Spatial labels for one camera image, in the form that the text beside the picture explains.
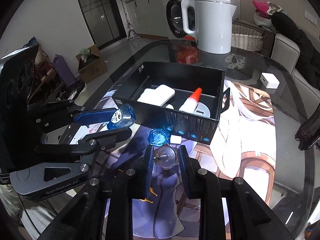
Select white washing machine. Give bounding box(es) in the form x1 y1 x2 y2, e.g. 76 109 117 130
162 0 209 40

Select purple yoga mat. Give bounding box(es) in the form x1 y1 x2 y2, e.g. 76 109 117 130
53 54 77 87

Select brown cardboard box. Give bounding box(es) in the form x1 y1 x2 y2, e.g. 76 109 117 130
76 44 108 83

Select black jacket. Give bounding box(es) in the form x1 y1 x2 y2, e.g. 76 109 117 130
271 12 320 85

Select spotted white slippers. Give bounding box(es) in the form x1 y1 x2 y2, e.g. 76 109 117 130
225 54 247 69

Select white base cabinets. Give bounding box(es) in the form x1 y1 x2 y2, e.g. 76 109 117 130
125 0 170 37

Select white square charger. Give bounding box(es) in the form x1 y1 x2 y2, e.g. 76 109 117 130
260 72 280 89

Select dark glass door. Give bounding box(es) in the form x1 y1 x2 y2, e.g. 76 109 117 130
72 0 128 50

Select white bag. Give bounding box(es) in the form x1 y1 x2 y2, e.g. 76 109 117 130
254 12 275 30

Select clear pink spray bottle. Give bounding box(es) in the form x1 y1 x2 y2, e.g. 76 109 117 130
153 146 178 169

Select light grey sofa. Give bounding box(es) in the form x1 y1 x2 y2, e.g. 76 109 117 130
270 32 320 90

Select red stool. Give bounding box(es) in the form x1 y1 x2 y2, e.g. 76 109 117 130
175 36 200 64

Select white electric kettle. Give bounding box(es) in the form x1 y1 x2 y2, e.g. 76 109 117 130
181 0 237 54

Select pink cloth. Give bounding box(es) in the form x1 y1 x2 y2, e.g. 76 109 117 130
252 0 269 13

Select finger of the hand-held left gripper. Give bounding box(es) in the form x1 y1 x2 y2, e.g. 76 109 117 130
27 99 118 135
34 126 133 156

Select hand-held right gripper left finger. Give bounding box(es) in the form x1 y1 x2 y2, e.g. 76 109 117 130
37 145 155 240

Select white round plug adapter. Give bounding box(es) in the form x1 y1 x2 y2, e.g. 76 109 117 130
194 104 212 118

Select black cardboard box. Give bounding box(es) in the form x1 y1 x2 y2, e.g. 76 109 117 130
111 61 231 145

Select shoe rack with shoes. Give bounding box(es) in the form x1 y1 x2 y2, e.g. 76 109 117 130
22 37 65 105

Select white woven basket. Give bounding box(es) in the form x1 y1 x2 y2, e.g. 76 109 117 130
231 24 265 52

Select mop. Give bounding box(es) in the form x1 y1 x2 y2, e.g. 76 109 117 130
119 0 137 40

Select patterned cloth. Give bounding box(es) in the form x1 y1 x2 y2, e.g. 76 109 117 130
265 2 285 14

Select white wall switch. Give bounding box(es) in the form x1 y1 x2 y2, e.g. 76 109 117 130
304 10 317 24

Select white case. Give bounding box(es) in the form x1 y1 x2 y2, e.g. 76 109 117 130
152 84 175 107

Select blue crystal-shaped case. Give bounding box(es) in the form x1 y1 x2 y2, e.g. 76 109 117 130
149 128 170 147

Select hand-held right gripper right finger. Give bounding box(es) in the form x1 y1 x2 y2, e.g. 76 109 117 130
178 145 295 240

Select white tube red cap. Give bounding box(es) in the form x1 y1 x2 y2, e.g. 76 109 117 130
179 87 202 112

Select printed desk mat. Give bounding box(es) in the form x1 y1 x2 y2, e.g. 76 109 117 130
92 80 277 240

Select small blue liquid bottle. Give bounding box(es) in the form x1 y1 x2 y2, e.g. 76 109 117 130
107 104 135 130

